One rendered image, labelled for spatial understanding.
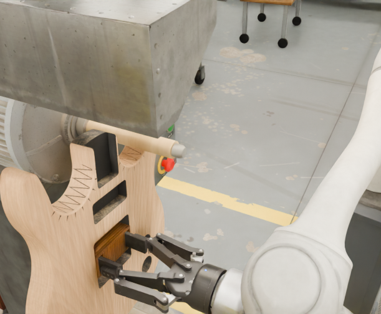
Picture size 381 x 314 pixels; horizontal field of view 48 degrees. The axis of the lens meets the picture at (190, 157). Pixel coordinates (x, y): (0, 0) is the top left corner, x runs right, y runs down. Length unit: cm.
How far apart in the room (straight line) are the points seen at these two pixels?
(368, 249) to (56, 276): 115
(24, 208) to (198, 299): 29
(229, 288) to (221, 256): 156
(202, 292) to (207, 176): 204
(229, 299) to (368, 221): 91
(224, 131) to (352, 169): 251
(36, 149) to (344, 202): 51
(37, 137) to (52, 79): 22
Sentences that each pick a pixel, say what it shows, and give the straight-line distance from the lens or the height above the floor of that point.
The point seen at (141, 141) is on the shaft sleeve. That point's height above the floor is 126.
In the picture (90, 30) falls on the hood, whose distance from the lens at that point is 52.
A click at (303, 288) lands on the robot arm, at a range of 46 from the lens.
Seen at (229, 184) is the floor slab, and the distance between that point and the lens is 263.
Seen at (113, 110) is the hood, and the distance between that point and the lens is 55.
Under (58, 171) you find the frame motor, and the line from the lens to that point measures 86.
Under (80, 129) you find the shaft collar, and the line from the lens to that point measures 83.
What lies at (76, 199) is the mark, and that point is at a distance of 69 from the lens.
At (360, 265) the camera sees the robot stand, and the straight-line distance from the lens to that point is 167.
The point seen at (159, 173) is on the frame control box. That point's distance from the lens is 118.
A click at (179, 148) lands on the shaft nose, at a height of 126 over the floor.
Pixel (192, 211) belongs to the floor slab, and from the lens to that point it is 245.
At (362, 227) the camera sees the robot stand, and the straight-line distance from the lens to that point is 155.
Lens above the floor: 168
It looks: 36 degrees down
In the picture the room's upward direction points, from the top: 2 degrees counter-clockwise
